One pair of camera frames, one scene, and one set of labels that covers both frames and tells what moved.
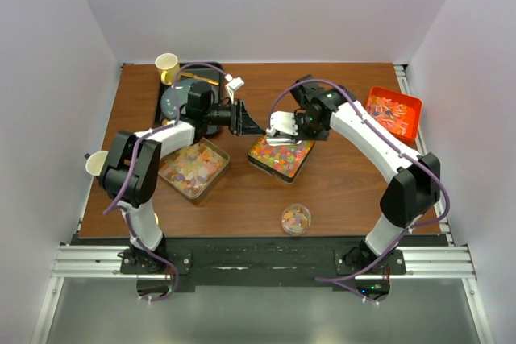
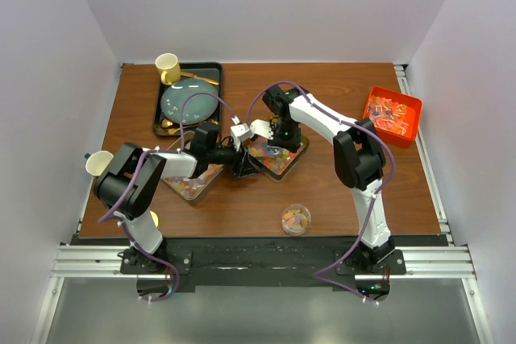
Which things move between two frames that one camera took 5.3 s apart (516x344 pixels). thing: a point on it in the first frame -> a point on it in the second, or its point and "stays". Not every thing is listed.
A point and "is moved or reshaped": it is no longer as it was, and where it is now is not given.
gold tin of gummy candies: [285, 162] is moved or reshaped
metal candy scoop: [282, 141] is moved or reshaped
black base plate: [263, 260] stays
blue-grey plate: [176, 96] stays
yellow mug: [169, 64] stays
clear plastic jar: [296, 219] stays
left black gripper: [240, 122] -> [241, 163]
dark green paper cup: [96, 163] stays
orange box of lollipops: [400, 113] stays
